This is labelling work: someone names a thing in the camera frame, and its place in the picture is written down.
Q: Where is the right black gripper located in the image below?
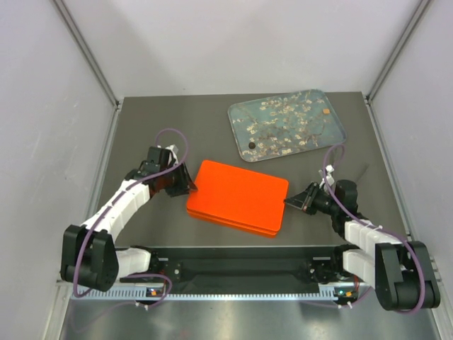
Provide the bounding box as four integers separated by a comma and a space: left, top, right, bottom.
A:
285, 181, 340, 216

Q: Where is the floral blue tray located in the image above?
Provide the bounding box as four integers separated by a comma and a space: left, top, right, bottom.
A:
227, 89, 347, 163

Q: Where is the orange chocolate box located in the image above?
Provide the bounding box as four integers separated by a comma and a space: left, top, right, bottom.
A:
187, 210, 277, 238

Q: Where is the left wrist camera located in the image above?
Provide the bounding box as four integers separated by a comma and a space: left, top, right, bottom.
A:
146, 145, 178, 173

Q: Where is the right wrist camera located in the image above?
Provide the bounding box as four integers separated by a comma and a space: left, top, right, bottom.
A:
319, 164, 335, 192

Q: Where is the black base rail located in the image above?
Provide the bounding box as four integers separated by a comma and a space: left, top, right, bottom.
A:
149, 246, 352, 295

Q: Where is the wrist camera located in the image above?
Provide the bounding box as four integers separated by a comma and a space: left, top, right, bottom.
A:
319, 164, 335, 192
146, 145, 178, 173

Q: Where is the orange box lid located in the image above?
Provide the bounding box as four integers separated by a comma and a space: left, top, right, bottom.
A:
186, 159, 289, 233

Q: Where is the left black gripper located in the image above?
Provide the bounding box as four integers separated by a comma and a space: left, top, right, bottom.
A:
161, 161, 197, 197

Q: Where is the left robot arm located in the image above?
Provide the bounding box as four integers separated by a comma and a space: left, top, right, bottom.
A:
60, 163, 196, 298

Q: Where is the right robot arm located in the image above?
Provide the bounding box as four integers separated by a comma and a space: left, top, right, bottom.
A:
285, 180, 441, 313

